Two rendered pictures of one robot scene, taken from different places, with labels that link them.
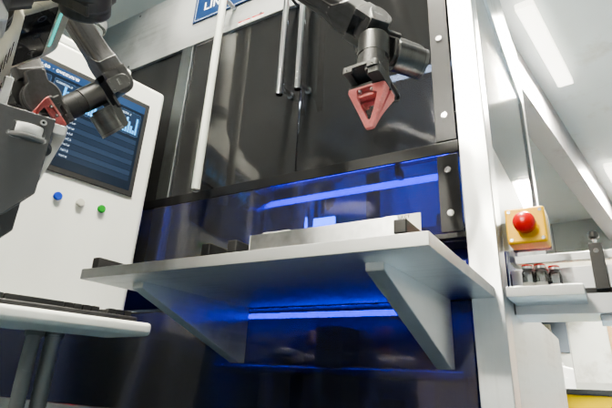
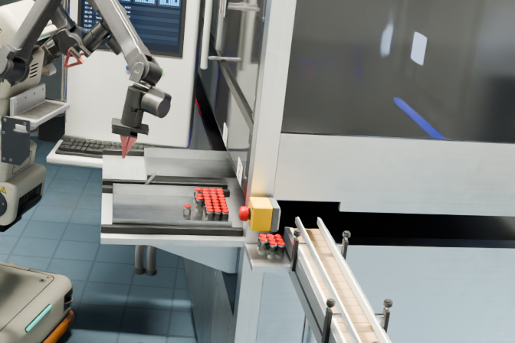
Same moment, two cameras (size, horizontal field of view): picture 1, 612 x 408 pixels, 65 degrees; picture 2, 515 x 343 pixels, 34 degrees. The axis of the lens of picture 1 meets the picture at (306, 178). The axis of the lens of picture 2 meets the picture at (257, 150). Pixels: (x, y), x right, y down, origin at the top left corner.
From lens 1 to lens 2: 2.33 m
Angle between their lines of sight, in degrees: 62
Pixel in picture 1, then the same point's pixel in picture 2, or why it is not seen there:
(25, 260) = (118, 111)
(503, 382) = (238, 292)
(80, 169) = not seen: hidden behind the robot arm
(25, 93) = (60, 47)
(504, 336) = (241, 270)
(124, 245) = (182, 93)
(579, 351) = not seen: outside the picture
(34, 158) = (25, 140)
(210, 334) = not seen: hidden behind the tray
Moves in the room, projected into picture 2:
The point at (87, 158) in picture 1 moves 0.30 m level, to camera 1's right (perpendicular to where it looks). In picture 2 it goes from (143, 35) to (192, 53)
